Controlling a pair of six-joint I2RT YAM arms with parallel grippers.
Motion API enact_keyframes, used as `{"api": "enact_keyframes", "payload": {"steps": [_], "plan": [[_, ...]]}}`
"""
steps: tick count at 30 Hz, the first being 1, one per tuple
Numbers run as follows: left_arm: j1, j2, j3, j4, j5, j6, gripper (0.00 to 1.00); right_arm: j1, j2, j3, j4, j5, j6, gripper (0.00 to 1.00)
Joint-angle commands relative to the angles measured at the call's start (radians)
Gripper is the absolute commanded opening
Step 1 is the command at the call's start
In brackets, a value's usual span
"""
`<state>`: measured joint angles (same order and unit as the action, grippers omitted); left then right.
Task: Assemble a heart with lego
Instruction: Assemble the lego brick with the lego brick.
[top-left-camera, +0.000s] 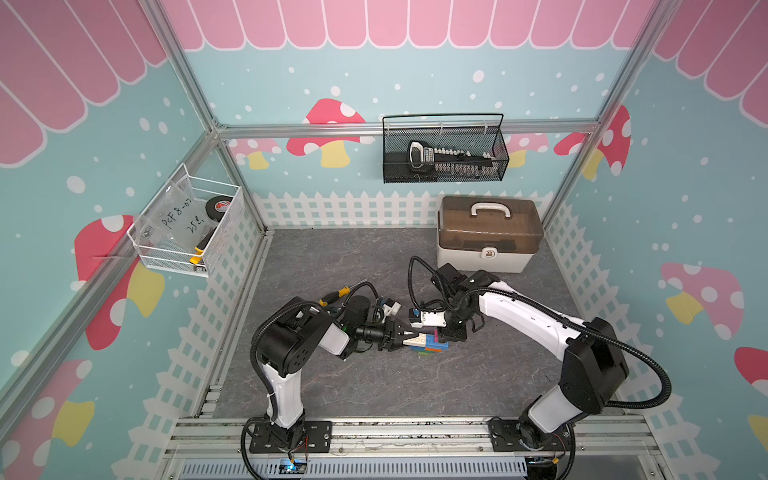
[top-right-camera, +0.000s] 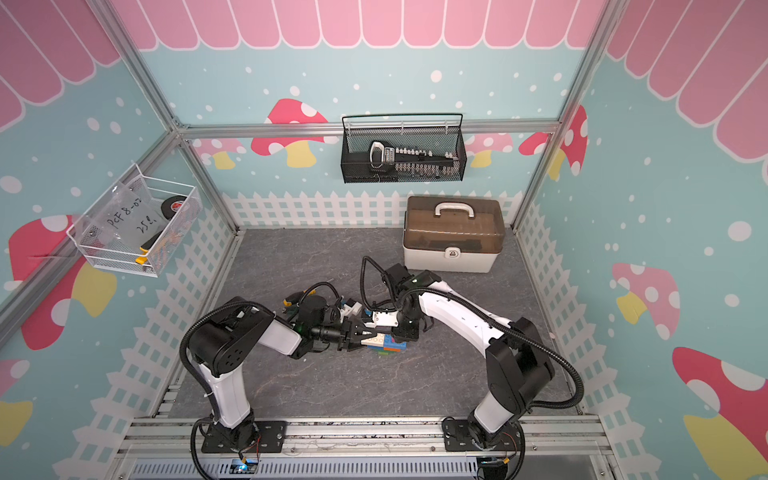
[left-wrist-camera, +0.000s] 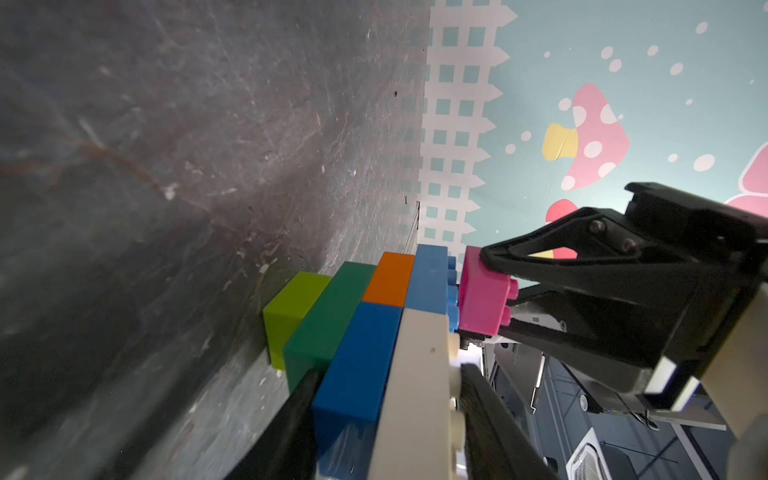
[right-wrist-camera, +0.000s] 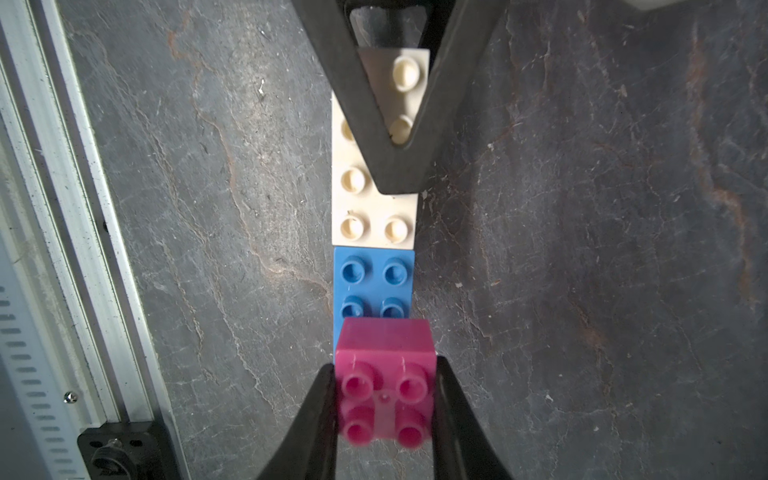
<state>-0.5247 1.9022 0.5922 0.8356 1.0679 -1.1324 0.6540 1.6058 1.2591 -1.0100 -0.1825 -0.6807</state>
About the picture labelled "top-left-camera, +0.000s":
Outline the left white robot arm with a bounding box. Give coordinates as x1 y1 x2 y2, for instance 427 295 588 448
249 295 419 430

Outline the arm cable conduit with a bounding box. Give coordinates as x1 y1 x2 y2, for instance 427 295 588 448
407 256 673 410
248 280 382 421

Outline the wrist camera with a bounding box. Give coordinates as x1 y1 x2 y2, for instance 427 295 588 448
430 263 468 299
342 295 377 333

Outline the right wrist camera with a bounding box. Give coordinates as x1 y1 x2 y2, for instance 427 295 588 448
430 263 468 299

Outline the socket wrench set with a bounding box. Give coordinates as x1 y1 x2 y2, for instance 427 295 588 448
407 141 499 179

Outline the black wire mesh basket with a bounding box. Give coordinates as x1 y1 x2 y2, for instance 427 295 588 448
381 113 509 183

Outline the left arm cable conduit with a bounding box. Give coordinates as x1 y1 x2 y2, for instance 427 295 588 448
248 280 382 421

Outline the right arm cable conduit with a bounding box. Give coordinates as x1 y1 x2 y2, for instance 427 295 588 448
407 256 673 410

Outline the white toolbox brown lid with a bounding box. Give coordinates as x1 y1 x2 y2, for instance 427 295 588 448
437 196 544 274

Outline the black tape roll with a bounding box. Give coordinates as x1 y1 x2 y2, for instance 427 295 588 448
205 195 233 223

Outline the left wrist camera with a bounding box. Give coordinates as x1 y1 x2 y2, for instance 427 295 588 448
342 295 377 333

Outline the beige lego brick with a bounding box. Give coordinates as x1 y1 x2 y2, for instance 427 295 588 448
403 334 432 349

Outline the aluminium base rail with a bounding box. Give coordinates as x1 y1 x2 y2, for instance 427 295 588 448
154 415 673 479

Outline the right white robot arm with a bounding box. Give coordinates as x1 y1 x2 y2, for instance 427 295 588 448
447 279 628 450

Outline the clear plastic wall bin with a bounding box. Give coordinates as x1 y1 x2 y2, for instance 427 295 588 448
127 164 244 278

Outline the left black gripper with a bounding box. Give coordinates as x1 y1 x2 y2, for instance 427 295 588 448
355 317 417 352

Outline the yellow black screwdriver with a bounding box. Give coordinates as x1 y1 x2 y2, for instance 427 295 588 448
318 286 351 307

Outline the yellow black utility knife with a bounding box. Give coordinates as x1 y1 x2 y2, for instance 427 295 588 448
189 229 215 266

